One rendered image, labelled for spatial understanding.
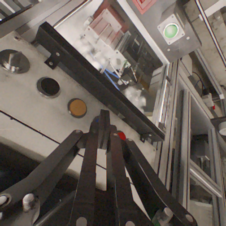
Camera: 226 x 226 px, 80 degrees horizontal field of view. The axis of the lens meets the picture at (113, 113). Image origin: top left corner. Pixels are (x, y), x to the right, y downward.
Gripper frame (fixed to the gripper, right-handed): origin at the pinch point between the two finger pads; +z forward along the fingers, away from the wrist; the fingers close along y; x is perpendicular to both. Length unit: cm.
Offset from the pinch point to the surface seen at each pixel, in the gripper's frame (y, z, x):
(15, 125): -12.2, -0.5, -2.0
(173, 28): 17.8, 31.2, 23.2
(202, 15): 34, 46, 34
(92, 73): -3.4, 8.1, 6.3
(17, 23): -17.8, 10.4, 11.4
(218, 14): 83, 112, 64
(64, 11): -12.9, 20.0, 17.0
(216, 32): 93, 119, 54
